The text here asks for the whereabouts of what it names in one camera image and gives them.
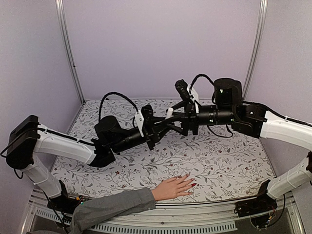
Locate aluminium corner post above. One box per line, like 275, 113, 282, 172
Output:
242, 0, 268, 99
55, 0, 86, 105

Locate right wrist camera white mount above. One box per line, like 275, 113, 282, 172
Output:
173, 79, 200, 114

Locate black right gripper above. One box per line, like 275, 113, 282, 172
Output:
161, 100, 235, 137

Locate aluminium corner post left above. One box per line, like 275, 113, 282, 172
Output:
55, 0, 86, 105

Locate mannequin hand with nails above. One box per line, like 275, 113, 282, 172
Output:
151, 174, 196, 201

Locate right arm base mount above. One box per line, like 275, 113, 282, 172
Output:
234, 179, 286, 229

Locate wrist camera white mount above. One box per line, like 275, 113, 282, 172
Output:
173, 79, 200, 114
135, 104, 154, 137

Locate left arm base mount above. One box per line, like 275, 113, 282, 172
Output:
47, 180, 88, 215

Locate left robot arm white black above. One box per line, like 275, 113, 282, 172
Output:
1, 115, 170, 212

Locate grey sleeved forearm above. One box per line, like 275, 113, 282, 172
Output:
70, 188, 156, 234

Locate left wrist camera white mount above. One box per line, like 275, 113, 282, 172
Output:
135, 104, 154, 137

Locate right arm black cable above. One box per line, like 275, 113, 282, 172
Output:
189, 74, 215, 91

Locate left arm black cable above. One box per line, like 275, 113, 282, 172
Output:
97, 92, 139, 121

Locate aluminium front rail frame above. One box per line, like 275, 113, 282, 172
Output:
21, 187, 305, 234

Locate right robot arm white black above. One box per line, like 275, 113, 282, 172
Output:
162, 74, 312, 213

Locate aluminium corner post right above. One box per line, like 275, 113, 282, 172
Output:
242, 0, 268, 99

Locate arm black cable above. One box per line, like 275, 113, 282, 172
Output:
189, 74, 215, 91
97, 92, 139, 121

